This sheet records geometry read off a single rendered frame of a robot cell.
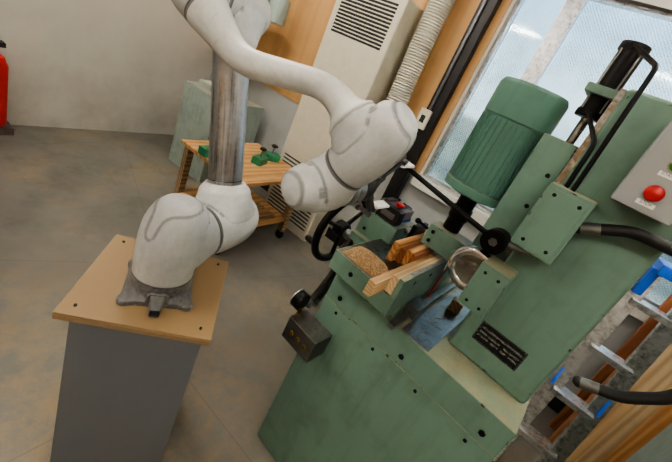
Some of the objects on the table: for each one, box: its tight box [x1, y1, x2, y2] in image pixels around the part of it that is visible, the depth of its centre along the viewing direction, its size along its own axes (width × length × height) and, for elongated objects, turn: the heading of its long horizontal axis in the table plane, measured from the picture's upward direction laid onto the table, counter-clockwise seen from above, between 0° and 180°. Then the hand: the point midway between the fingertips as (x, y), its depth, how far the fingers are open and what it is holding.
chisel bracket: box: [421, 221, 473, 261], centre depth 106 cm, size 7×14×8 cm, turn 7°
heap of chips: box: [342, 246, 389, 278], centre depth 96 cm, size 8×12×3 cm
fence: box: [391, 261, 448, 299], centre depth 109 cm, size 60×2×6 cm, turn 97°
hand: (395, 184), depth 100 cm, fingers open, 13 cm apart
